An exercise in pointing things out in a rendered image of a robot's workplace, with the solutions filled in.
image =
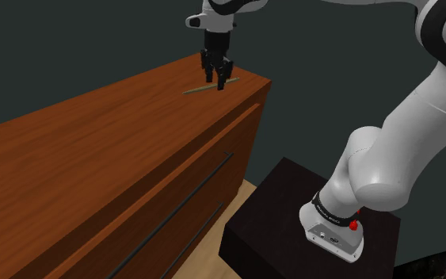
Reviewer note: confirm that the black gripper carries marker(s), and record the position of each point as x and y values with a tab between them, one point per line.
216	43

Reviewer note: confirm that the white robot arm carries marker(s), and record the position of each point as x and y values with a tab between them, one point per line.
408	154

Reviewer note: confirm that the thin olive stick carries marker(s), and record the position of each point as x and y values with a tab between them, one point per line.
197	90

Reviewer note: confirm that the brown wooden chest of drawers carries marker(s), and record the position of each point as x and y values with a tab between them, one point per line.
72	154

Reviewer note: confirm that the dark robot stand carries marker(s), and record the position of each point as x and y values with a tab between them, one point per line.
269	231

